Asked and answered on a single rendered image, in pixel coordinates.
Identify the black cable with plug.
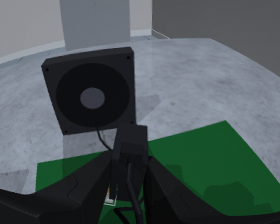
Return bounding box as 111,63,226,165
99,122,149,224

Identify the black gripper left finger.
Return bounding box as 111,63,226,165
0,151,112,224

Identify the green circuit board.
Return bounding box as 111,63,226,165
35,121,280,224

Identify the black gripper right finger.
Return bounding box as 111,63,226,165
142,156,280,224

